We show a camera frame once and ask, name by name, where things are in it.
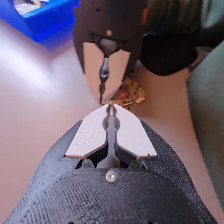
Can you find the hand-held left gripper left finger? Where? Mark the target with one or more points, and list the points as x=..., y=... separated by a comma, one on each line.
x=87, y=136

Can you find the person's right forearm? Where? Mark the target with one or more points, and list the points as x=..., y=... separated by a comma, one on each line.
x=175, y=15

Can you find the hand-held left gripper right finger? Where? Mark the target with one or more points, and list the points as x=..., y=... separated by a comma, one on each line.
x=135, y=136

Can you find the blue plastic bin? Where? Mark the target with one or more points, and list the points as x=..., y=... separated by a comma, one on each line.
x=49, y=19

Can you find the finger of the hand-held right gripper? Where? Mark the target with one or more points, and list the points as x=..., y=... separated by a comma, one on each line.
x=117, y=70
x=91, y=66

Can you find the yellow backed black patterned paper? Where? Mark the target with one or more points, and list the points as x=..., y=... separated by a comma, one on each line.
x=29, y=5

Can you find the black textured pad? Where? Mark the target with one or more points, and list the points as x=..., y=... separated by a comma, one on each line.
x=168, y=54

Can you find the green backed floral paper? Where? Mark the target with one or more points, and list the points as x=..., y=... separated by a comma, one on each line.
x=129, y=94

